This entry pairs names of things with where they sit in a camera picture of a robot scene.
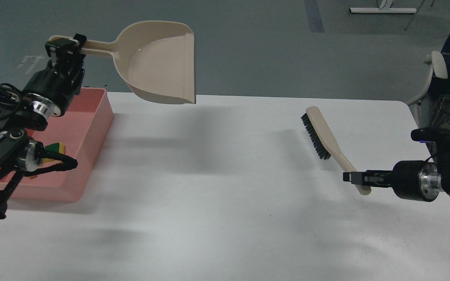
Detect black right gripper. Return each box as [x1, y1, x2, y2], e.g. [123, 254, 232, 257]
[343, 160, 442, 202]

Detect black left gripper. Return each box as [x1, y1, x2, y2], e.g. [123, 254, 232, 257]
[23, 33, 87, 117]

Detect beige hand brush black bristles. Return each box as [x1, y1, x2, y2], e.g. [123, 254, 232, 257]
[301, 106, 357, 179]

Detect beige plastic dustpan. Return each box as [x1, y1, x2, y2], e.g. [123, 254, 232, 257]
[48, 20, 196, 105]

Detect yellow green sponge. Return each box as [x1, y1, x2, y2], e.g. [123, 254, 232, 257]
[40, 142, 66, 167]

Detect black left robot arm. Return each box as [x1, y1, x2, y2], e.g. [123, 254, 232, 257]
[0, 34, 86, 220]

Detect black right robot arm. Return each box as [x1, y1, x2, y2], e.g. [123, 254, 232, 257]
[343, 128, 450, 202]

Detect pink plastic bin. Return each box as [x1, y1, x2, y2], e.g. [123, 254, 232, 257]
[11, 88, 114, 202]

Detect white table leg base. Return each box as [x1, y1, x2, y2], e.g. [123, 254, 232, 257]
[348, 0, 426, 15]

